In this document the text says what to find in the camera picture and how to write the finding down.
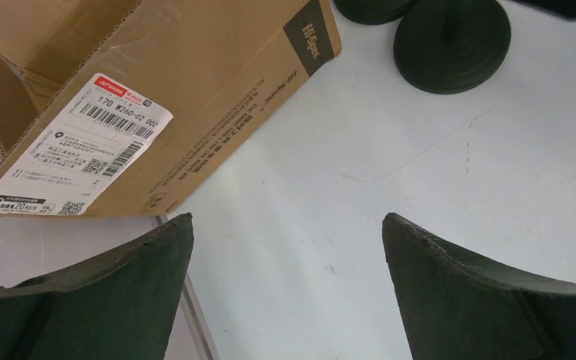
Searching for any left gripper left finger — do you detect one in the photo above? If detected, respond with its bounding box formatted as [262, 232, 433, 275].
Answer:
[0, 214, 194, 359]

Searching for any black round-base mic stand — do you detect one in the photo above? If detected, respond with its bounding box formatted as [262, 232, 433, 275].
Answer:
[393, 1, 512, 95]
[333, 0, 416, 26]

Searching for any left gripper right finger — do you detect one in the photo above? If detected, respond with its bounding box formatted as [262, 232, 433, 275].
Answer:
[382, 213, 576, 359]

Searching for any brown cardboard box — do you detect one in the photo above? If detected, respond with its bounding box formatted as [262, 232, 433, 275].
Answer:
[0, 0, 341, 218]

